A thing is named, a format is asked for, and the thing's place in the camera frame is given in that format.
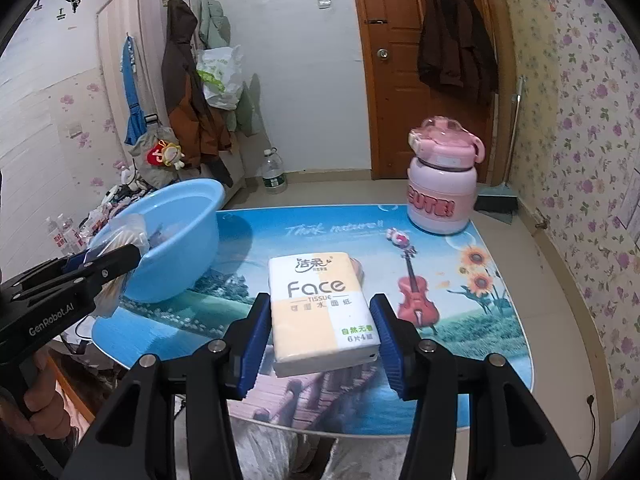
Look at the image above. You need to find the large clear water jug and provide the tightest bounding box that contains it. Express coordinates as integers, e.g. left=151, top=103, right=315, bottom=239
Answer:
left=261, top=147, right=287, bottom=195

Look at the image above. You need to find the cream doll plush charm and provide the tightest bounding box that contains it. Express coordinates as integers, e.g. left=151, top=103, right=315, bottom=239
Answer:
left=162, top=142, right=186, bottom=170

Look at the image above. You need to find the printed landscape table mat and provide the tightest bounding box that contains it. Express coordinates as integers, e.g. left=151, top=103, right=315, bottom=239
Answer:
left=91, top=203, right=532, bottom=433

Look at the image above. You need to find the white and yellow tissue pack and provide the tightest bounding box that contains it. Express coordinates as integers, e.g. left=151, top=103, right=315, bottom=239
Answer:
left=267, top=251, right=382, bottom=378

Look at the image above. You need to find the grey shoulder bag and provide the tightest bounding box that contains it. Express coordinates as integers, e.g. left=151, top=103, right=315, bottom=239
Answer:
left=130, top=125, right=186, bottom=186

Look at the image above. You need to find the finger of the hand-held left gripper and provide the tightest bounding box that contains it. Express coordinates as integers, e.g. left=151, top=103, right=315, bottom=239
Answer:
left=60, top=244, right=142, bottom=293
left=10, top=250, right=101, bottom=291

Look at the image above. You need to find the black power cable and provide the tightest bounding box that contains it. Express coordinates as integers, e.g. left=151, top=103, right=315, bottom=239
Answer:
left=585, top=394, right=601, bottom=461

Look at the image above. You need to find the light wooden wardrobe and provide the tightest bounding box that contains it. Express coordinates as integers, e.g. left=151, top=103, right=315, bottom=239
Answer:
left=96, top=0, right=246, bottom=206

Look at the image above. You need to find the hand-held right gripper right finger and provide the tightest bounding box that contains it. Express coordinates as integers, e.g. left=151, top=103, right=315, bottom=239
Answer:
left=368, top=293, right=583, bottom=480

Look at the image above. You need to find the white patterned cloth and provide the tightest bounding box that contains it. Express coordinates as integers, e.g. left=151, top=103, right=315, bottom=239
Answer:
left=231, top=417, right=416, bottom=480

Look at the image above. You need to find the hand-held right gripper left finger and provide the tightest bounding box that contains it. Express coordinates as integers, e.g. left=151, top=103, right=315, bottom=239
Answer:
left=60, top=292, right=273, bottom=480

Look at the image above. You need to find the brown wooden door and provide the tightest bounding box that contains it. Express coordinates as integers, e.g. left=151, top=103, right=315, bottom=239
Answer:
left=348, top=0, right=503, bottom=183

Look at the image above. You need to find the pink water bottle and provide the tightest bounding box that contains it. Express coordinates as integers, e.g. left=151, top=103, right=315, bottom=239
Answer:
left=406, top=116, right=486, bottom=235

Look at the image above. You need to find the beige upright board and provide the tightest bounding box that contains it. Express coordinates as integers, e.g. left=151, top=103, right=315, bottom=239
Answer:
left=487, top=0, right=516, bottom=183

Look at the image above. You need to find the blue strap bag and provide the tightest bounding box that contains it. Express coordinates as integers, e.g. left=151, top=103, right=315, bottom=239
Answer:
left=121, top=35, right=146, bottom=146

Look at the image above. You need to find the brown and orange jacket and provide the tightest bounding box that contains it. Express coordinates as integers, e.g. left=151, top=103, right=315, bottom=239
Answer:
left=161, top=0, right=234, bottom=188

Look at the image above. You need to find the pile of small packets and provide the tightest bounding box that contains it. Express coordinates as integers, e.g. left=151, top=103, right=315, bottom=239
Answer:
left=82, top=182, right=151, bottom=233

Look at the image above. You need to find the person's left hand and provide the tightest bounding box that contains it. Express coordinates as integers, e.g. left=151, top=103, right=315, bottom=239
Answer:
left=22, top=355, right=78, bottom=448

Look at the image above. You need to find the white plastic bag green print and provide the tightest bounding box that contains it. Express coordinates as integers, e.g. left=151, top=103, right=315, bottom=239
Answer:
left=196, top=45, right=244, bottom=111

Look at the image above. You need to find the light blue plastic basin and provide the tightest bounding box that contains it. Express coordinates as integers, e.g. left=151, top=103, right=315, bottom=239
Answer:
left=90, top=178, right=226, bottom=303

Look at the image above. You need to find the clear bag of cotton swabs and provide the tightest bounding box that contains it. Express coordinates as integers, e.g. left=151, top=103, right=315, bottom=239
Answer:
left=92, top=212, right=151, bottom=321

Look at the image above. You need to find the dark brown jacket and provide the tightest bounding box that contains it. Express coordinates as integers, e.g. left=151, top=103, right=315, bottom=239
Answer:
left=417, top=0, right=499, bottom=108

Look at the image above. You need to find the pale green garment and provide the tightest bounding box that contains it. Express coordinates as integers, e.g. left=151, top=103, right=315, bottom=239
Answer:
left=200, top=0, right=261, bottom=136

